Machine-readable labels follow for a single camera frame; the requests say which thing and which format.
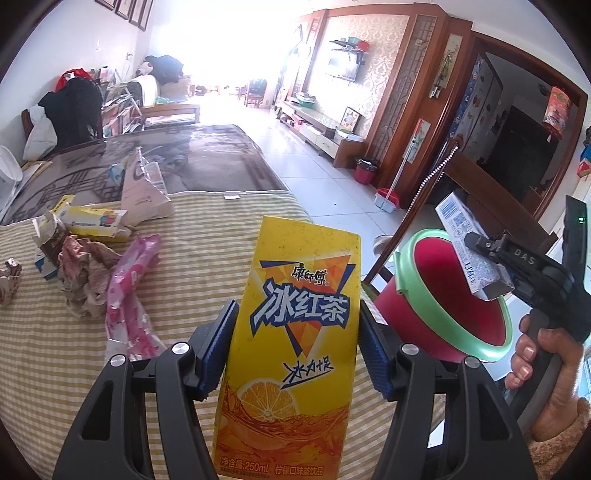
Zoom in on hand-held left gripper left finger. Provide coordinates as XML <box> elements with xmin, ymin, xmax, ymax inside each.
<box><xmin>52</xmin><ymin>299</ymin><xmax>241</xmax><ymax>480</ymax></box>

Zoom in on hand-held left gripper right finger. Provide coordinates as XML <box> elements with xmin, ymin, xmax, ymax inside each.
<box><xmin>358</xmin><ymin>300</ymin><xmax>539</xmax><ymax>480</ymax></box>

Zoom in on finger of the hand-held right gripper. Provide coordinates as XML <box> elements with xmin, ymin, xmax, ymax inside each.
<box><xmin>464</xmin><ymin>231</ymin><xmax>509</xmax><ymax>260</ymax></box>
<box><xmin>480</xmin><ymin>272</ymin><xmax>515</xmax><ymax>302</ymax></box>

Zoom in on blue white carton box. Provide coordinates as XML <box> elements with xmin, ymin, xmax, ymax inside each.
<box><xmin>435</xmin><ymin>189</ymin><xmax>515</xmax><ymax>301</ymax></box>

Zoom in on red bin green rim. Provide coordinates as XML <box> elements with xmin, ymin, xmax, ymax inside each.
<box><xmin>372</xmin><ymin>228</ymin><xmax>514</xmax><ymax>365</ymax></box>

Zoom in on yellow drink carton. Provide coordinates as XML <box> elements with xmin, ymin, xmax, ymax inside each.
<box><xmin>213</xmin><ymin>215</ymin><xmax>363</xmax><ymax>480</ymax></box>

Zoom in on person's right forearm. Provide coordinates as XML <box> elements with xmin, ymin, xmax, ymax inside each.
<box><xmin>526</xmin><ymin>397</ymin><xmax>591</xmax><ymax>480</ymax></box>

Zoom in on red trash can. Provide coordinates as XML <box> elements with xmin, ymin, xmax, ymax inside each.
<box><xmin>355</xmin><ymin>158</ymin><xmax>382</xmax><ymax>185</ymax></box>

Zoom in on person's right hand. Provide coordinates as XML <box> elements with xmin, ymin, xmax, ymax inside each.
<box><xmin>504</xmin><ymin>315</ymin><xmax>587</xmax><ymax>443</ymax></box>

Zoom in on dark wooden chair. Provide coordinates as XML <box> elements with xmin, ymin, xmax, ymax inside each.
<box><xmin>365</xmin><ymin>136</ymin><xmax>559</xmax><ymax>296</ymax></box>

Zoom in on blue dustpan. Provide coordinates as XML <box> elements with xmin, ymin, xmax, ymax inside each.
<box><xmin>374</xmin><ymin>188</ymin><xmax>402</xmax><ymax>212</ymax></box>

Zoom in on pink plastic wrapper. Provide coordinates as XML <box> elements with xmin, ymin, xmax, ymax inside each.
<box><xmin>105</xmin><ymin>233</ymin><xmax>163</xmax><ymax>363</ymax></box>

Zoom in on blue printed poster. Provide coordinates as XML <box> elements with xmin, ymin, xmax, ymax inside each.
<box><xmin>455</xmin><ymin>55</ymin><xmax>504</xmax><ymax>158</ymax></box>

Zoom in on red hanging lantern decoration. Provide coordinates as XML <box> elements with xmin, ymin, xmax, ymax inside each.
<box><xmin>542</xmin><ymin>87</ymin><xmax>574</xmax><ymax>139</ymax></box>

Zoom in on floral crumpled wrapper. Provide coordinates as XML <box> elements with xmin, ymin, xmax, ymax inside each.
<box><xmin>58</xmin><ymin>235</ymin><xmax>123</xmax><ymax>319</ymax></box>

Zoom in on yellow white flattened carton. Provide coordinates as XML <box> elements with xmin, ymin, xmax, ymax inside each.
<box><xmin>51</xmin><ymin>194</ymin><xmax>134</xmax><ymax>243</ymax></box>

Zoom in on low television cabinet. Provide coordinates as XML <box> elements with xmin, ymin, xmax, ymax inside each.
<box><xmin>277</xmin><ymin>99</ymin><xmax>368</xmax><ymax>169</ymax></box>

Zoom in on crushed white brown carton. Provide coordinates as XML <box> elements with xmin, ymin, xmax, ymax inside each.
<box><xmin>31</xmin><ymin>210</ymin><xmax>70</xmax><ymax>282</ymax></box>

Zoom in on brown crumpled wrapper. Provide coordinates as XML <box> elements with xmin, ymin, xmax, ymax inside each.
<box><xmin>0</xmin><ymin>258</ymin><xmax>24</xmax><ymax>308</ymax></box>

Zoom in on wooden sofa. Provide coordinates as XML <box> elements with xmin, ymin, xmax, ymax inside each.
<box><xmin>21</xmin><ymin>74</ymin><xmax>201</xmax><ymax>153</ymax></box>

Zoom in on yellow envelope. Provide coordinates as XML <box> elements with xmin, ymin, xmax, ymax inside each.
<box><xmin>21</xmin><ymin>159</ymin><xmax>54</xmax><ymax>185</ymax></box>

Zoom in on small wooden chair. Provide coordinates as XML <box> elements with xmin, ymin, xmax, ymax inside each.
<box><xmin>242</xmin><ymin>78</ymin><xmax>269</xmax><ymax>109</ymax></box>

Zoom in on shiny foil bags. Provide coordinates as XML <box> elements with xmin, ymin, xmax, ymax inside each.
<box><xmin>102</xmin><ymin>80</ymin><xmax>144</xmax><ymax>134</ymax></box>

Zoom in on white cushion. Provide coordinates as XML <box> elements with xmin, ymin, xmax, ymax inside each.
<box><xmin>127</xmin><ymin>74</ymin><xmax>160</xmax><ymax>107</ymax></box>

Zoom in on white desk lamp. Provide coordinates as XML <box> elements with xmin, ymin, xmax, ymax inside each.
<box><xmin>0</xmin><ymin>145</ymin><xmax>24</xmax><ymax>208</ymax></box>

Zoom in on white pillow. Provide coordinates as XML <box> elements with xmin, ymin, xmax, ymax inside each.
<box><xmin>22</xmin><ymin>106</ymin><xmax>58</xmax><ymax>160</ymax></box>

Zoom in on black coat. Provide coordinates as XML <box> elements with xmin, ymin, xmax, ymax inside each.
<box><xmin>38</xmin><ymin>78</ymin><xmax>105</xmax><ymax>151</ymax></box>

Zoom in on black clothing pile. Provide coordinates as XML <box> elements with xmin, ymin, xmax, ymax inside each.
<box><xmin>139</xmin><ymin>54</ymin><xmax>185</xmax><ymax>84</ymax></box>

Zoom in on red bag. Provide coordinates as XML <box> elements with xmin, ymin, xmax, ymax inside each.
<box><xmin>55</xmin><ymin>69</ymin><xmax>93</xmax><ymax>90</ymax></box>

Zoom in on geometric pattern picture frame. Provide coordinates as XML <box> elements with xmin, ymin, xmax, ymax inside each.
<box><xmin>341</xmin><ymin>106</ymin><xmax>363</xmax><ymax>134</ymax></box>

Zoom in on hanging wall scroll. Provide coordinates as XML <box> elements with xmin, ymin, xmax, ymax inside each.
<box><xmin>438</xmin><ymin>34</ymin><xmax>462</xmax><ymax>88</ymax></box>

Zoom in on wall television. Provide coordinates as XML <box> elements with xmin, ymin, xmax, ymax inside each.
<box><xmin>325</xmin><ymin>58</ymin><xmax>361</xmax><ymax>83</ymax></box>

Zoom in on wall shelf with items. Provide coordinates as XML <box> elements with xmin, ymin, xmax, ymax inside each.
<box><xmin>330</xmin><ymin>37</ymin><xmax>370</xmax><ymax>54</ymax></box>

